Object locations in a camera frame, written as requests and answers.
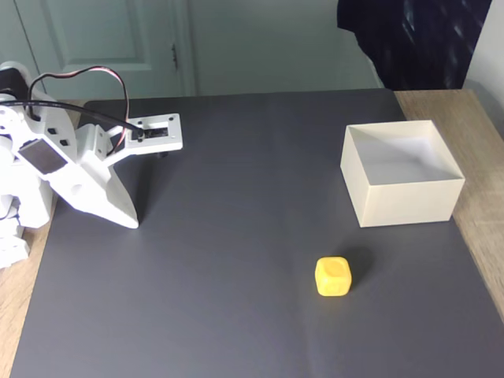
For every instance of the yellow cube block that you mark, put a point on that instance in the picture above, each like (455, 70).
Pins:
(332, 277)

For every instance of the white open box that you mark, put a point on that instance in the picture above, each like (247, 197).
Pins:
(409, 202)

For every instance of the black table mat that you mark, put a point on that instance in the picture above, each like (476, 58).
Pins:
(236, 256)

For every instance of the dark hanging cloth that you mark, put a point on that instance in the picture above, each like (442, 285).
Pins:
(425, 43)

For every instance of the white gripper camera mount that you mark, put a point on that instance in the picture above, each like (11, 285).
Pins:
(173, 132)

